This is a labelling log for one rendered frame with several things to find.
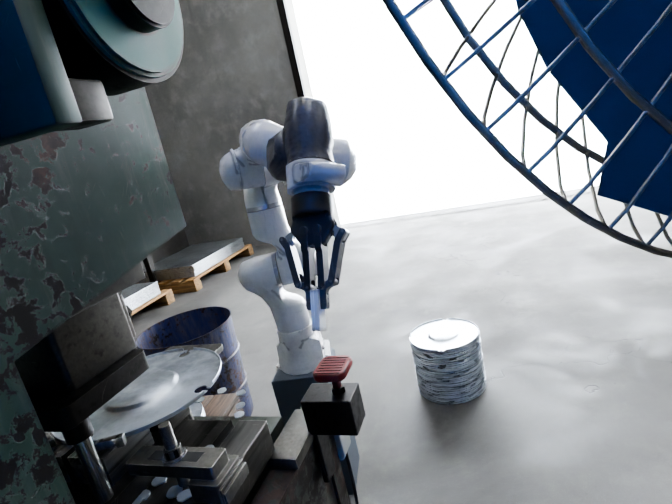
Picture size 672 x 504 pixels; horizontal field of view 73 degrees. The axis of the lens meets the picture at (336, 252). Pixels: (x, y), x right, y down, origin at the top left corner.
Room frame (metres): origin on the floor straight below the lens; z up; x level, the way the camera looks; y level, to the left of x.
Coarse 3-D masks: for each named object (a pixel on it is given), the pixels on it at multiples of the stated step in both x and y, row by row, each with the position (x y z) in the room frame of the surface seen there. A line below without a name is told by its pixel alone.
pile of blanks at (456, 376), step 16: (416, 352) 1.72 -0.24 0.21; (432, 352) 1.65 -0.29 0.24; (448, 352) 1.63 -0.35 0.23; (464, 352) 1.64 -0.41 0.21; (480, 352) 1.68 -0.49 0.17; (416, 368) 1.74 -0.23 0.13; (432, 368) 1.66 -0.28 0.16; (448, 368) 1.63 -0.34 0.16; (464, 368) 1.64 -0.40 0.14; (480, 368) 1.66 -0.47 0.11; (432, 384) 1.66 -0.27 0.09; (448, 384) 1.62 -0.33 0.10; (464, 384) 1.62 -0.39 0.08; (480, 384) 1.66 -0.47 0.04; (432, 400) 1.67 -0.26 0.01; (448, 400) 1.63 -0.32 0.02; (464, 400) 1.63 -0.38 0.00
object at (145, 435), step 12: (144, 432) 0.64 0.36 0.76; (60, 444) 0.63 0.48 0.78; (132, 444) 0.62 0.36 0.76; (144, 444) 0.63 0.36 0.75; (60, 456) 0.60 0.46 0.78; (72, 456) 0.59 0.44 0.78; (108, 456) 0.58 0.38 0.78; (120, 456) 0.59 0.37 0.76; (60, 468) 0.60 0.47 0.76; (72, 468) 0.59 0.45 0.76; (108, 468) 0.57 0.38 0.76; (120, 468) 0.59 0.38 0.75; (72, 480) 0.60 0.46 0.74; (84, 480) 0.59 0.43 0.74
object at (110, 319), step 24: (96, 312) 0.64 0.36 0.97; (120, 312) 0.67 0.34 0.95; (48, 336) 0.57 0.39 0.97; (72, 336) 0.59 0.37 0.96; (96, 336) 0.62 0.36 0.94; (120, 336) 0.66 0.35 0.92; (24, 360) 0.59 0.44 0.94; (48, 360) 0.57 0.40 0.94; (72, 360) 0.58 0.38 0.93; (96, 360) 0.61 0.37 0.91; (24, 384) 0.59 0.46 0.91; (48, 384) 0.58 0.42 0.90; (72, 384) 0.57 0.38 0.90
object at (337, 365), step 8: (328, 360) 0.75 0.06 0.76; (336, 360) 0.74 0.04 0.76; (344, 360) 0.74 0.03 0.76; (320, 368) 0.73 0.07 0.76; (328, 368) 0.72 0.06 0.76; (336, 368) 0.71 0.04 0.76; (344, 368) 0.71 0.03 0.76; (320, 376) 0.70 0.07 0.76; (328, 376) 0.70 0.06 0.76; (336, 376) 0.69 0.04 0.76; (344, 376) 0.70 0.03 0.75; (336, 384) 0.72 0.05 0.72
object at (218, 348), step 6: (168, 348) 0.93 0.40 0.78; (174, 348) 0.92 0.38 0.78; (186, 348) 0.90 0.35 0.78; (192, 348) 0.90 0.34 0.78; (210, 348) 0.87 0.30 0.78; (216, 348) 0.87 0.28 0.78; (222, 348) 0.88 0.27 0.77; (186, 354) 0.87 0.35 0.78; (186, 408) 0.77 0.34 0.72; (180, 414) 0.75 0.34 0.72; (186, 414) 0.76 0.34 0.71; (168, 420) 0.72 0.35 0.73; (174, 420) 0.73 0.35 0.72; (180, 420) 0.75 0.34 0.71; (156, 426) 0.71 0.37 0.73; (174, 426) 0.73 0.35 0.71
